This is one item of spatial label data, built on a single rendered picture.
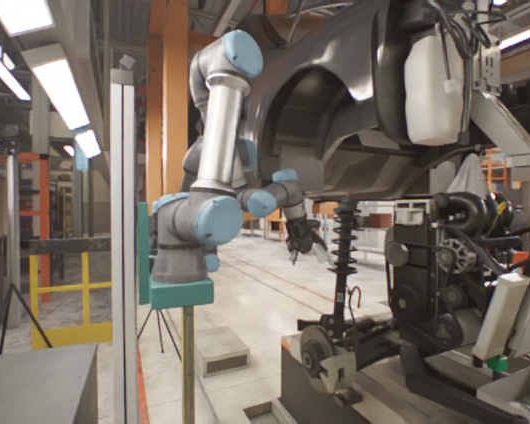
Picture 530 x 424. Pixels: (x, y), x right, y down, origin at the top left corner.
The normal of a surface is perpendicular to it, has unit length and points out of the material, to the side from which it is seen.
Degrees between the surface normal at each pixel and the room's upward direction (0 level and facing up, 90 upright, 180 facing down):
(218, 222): 97
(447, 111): 90
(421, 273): 90
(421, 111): 100
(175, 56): 90
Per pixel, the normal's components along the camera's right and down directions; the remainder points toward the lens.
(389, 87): 0.44, -0.02
